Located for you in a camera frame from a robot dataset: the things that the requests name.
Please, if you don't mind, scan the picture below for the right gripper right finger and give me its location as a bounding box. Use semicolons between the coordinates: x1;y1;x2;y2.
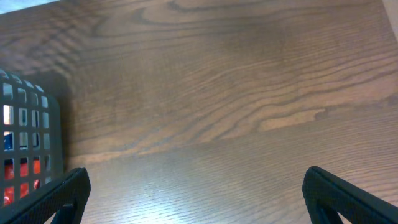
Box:
302;166;397;224

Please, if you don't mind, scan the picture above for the Kleenex tissue multipack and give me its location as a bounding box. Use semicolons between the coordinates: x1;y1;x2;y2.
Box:
4;132;14;151

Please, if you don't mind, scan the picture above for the grey plastic basket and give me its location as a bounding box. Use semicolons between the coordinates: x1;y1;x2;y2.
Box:
0;68;65;208

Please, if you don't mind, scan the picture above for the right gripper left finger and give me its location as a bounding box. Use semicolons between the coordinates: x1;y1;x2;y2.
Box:
1;168;91;224

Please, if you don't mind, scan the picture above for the orange spaghetti packet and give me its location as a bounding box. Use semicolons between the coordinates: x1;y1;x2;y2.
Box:
1;156;41;207

